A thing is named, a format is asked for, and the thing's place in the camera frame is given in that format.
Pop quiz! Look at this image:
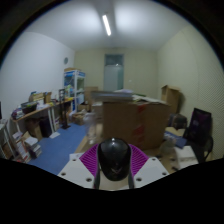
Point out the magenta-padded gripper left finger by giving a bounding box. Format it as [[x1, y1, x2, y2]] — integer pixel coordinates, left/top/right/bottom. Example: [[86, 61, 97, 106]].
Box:
[[56, 143, 101, 190]]

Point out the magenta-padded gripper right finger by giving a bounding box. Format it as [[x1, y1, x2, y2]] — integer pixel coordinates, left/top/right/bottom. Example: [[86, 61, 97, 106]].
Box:
[[127, 143, 171, 190]]

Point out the black computer mouse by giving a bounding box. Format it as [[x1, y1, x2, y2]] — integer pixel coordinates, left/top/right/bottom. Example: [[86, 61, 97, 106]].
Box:
[[96, 137, 133, 182]]

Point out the large brown cardboard box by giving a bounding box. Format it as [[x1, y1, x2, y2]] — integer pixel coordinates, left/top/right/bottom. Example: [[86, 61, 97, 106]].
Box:
[[102, 99, 172, 151]]

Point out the stack of books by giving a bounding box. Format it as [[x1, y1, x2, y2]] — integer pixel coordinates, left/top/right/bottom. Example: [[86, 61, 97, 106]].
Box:
[[23, 135, 43, 159]]

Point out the open cardboard box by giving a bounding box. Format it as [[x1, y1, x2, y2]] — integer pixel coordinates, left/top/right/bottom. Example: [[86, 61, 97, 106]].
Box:
[[71, 111, 88, 126]]

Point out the black bin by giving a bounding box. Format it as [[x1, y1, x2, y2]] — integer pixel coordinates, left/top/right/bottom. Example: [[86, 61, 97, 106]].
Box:
[[39, 115, 54, 138]]

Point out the small brown cardboard box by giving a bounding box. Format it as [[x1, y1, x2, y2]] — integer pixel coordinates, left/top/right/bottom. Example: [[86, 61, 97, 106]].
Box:
[[25, 118, 44, 141]]

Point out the black floor stand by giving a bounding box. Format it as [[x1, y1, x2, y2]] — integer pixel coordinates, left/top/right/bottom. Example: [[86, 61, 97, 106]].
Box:
[[58, 88, 72, 130]]

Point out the long wooden side desk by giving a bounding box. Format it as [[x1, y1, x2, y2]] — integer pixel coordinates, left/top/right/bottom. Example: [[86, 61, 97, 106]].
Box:
[[11, 97, 75, 141]]

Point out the shelf unit with books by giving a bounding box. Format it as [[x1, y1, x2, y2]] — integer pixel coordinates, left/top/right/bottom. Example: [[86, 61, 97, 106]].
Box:
[[0, 119, 24, 164]]

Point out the open-flapped cardboard box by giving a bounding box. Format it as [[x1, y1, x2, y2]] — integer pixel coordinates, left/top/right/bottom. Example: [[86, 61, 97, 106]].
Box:
[[160, 84, 183, 114]]

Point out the tall brown cardboard box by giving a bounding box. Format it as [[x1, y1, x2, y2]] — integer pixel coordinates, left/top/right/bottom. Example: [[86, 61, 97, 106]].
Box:
[[83, 86, 99, 106]]

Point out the blue white glass cabinet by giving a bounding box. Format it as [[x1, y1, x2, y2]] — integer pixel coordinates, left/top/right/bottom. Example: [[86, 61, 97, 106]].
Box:
[[63, 69, 86, 113]]

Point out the pale door with window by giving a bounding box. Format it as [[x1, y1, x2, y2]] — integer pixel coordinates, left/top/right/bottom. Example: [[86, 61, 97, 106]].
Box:
[[103, 53, 125, 93]]

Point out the ceiling light tube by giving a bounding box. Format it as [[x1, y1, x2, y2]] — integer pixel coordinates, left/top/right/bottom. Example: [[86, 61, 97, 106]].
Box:
[[101, 13, 113, 37]]

